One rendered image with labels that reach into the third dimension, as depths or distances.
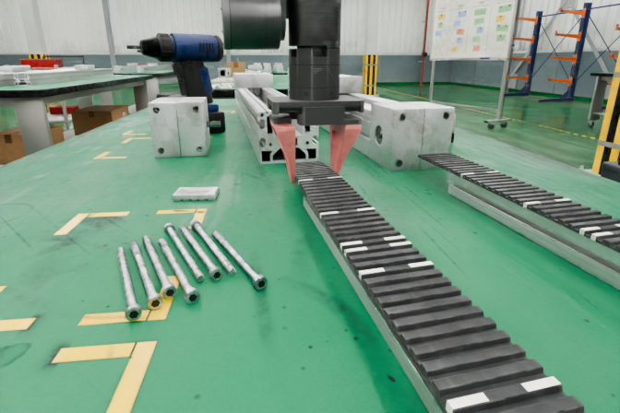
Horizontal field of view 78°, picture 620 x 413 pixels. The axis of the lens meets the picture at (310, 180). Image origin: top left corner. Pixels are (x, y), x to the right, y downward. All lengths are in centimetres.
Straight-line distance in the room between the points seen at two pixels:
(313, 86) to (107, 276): 26
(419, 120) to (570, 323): 37
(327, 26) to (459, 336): 32
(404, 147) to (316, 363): 42
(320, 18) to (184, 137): 37
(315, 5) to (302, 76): 7
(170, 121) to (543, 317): 60
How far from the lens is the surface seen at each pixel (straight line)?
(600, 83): 704
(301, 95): 42
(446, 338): 21
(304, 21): 42
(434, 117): 61
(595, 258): 39
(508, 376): 20
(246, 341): 25
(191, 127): 70
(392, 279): 25
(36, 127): 296
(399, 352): 24
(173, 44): 90
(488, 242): 40
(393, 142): 59
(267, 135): 63
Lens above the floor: 94
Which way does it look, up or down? 17 degrees down
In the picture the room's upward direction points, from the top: straight up
